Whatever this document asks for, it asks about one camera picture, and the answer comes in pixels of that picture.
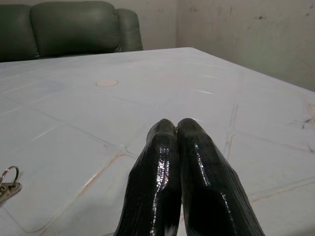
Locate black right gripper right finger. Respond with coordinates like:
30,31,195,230
177,118,266,236

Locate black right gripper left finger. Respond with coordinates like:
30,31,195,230
114,118,182,236

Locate silver keys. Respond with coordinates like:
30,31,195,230
0,166,22,205

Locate white plastic folding table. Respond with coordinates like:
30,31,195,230
0,46,315,236

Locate dark green leather sofa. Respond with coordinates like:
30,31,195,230
0,0,144,63

